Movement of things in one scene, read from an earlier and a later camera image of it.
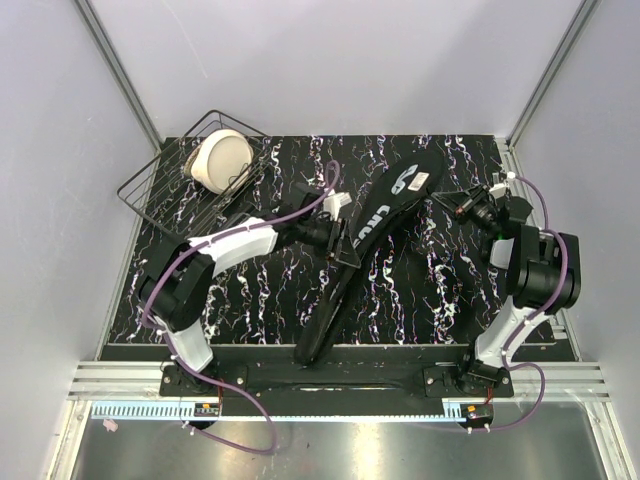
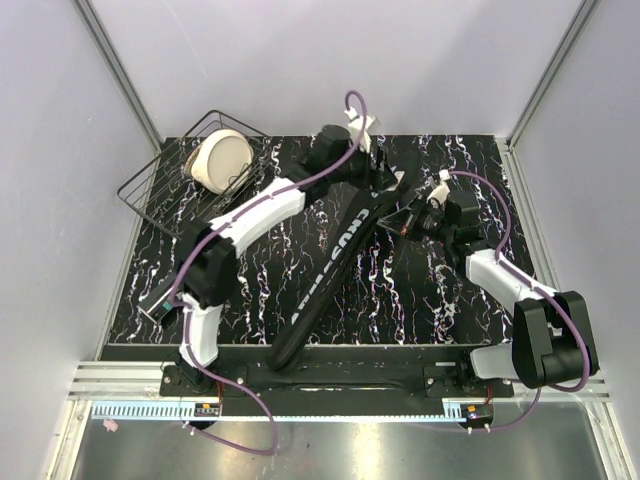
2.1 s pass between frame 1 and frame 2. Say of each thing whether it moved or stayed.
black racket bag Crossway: moved
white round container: stayed
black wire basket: stayed
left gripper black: moved
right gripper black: moved
